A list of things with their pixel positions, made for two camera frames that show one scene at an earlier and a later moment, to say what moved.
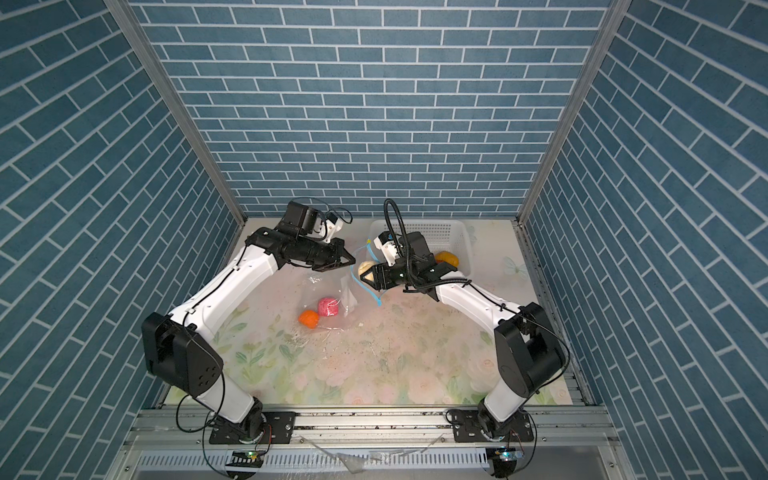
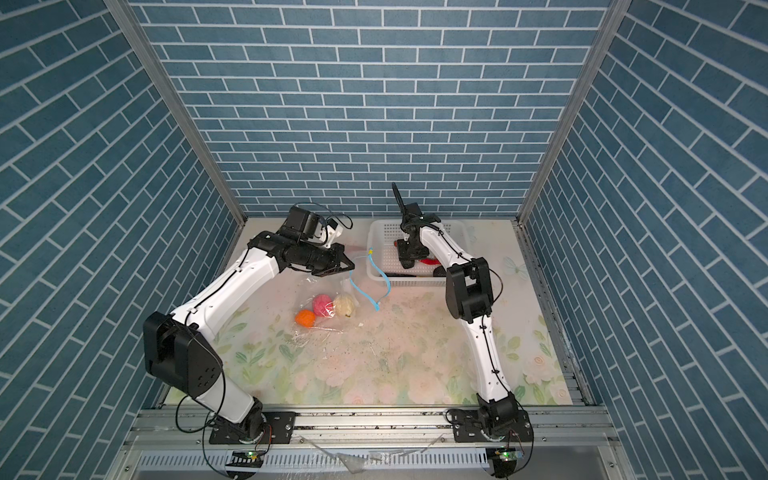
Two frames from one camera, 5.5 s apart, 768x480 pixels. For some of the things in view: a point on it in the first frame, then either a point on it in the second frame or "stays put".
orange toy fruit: [309, 319] stays put
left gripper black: [336, 248] stays put
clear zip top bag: [340, 299] stays put
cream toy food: [365, 266] to [344, 305]
